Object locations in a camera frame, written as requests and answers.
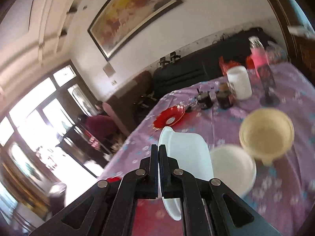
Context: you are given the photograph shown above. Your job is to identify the white bowl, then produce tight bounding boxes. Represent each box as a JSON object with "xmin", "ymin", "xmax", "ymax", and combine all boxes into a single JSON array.
[
  {"xmin": 157, "ymin": 126, "xmax": 214, "ymax": 221},
  {"xmin": 210, "ymin": 144, "xmax": 257, "ymax": 198}
]

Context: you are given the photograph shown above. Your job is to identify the beige bowl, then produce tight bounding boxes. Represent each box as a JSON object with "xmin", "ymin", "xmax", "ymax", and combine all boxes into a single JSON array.
[{"xmin": 239, "ymin": 108, "xmax": 295, "ymax": 166}]

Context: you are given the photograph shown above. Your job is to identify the pink water bottle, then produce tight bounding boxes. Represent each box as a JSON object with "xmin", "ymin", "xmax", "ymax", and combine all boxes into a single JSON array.
[{"xmin": 248, "ymin": 36, "xmax": 269, "ymax": 77}]

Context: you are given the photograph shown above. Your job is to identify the black sofa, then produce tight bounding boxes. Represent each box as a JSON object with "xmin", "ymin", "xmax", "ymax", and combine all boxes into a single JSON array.
[{"xmin": 152, "ymin": 27, "xmax": 275, "ymax": 99}]

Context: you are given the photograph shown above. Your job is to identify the small red glass plate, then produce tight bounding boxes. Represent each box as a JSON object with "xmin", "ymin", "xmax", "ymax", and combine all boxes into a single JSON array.
[{"xmin": 153, "ymin": 105, "xmax": 186, "ymax": 129}]

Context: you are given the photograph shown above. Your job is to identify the purple floral tablecloth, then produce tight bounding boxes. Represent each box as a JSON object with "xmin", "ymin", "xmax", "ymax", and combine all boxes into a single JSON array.
[{"xmin": 102, "ymin": 63, "xmax": 314, "ymax": 235}]

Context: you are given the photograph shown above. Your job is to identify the seated person in pink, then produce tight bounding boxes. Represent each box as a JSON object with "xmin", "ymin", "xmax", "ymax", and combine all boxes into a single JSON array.
[{"xmin": 78, "ymin": 101, "xmax": 120, "ymax": 148}]

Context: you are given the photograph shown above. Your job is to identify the framed horse painting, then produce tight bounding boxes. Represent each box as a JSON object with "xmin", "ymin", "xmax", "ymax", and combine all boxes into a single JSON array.
[{"xmin": 88, "ymin": 0, "xmax": 182, "ymax": 61}]

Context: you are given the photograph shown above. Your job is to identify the brown armchair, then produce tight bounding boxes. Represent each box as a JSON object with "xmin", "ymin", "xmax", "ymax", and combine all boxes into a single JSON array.
[{"xmin": 103, "ymin": 71, "xmax": 152, "ymax": 136}]

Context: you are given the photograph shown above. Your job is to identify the black phone stand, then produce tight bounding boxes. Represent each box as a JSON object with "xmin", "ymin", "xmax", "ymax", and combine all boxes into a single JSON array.
[{"xmin": 257, "ymin": 64, "xmax": 280, "ymax": 107}]

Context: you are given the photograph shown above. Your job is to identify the dark jar red label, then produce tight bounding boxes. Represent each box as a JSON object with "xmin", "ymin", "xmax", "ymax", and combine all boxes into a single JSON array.
[{"xmin": 216, "ymin": 82, "xmax": 233, "ymax": 110}]

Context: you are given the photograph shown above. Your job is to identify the white bowl on table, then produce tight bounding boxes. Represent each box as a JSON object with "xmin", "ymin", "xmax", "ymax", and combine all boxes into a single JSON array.
[{"xmin": 210, "ymin": 144, "xmax": 257, "ymax": 198}]

